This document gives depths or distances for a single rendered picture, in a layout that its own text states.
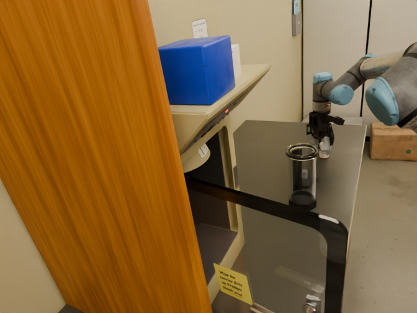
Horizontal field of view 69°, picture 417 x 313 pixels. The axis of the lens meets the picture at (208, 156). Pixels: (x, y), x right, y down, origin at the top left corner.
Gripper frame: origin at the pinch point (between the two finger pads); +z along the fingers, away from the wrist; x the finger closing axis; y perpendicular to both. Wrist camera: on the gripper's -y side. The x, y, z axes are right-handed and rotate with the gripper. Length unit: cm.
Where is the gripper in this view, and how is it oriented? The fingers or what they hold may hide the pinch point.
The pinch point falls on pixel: (324, 149)
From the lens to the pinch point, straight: 149.8
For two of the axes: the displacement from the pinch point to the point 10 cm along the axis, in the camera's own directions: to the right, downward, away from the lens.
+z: 1.4, 8.8, 4.5
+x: 4.1, 3.6, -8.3
